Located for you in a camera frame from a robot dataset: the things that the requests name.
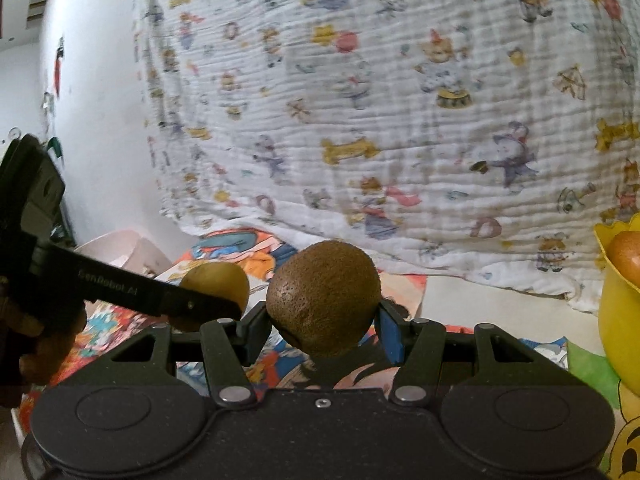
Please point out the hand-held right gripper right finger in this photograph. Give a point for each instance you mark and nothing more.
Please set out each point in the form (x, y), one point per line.
(390, 332)

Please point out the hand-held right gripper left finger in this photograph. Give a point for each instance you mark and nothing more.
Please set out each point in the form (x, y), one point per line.
(255, 332)

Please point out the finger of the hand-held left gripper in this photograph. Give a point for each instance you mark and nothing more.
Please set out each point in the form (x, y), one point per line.
(125, 287)

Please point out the light brown kiwi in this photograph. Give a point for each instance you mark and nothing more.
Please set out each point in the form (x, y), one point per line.
(220, 282)

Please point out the dark brown kiwi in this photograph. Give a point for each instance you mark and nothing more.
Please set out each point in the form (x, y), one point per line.
(320, 295)

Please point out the yellow plastic bowl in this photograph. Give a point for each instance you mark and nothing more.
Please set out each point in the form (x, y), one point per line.
(620, 320)

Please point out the person's left hand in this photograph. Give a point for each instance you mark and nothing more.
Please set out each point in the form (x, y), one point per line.
(45, 345)

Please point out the pale pink basin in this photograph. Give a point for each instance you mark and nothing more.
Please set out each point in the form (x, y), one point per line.
(120, 250)

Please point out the comic print cloth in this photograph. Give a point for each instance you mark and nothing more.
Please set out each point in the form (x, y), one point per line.
(240, 250)

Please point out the white cartoon printed blanket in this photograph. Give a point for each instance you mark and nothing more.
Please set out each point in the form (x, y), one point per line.
(350, 110)

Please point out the orange-red round fruit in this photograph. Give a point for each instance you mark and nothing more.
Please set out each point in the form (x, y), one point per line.
(627, 255)

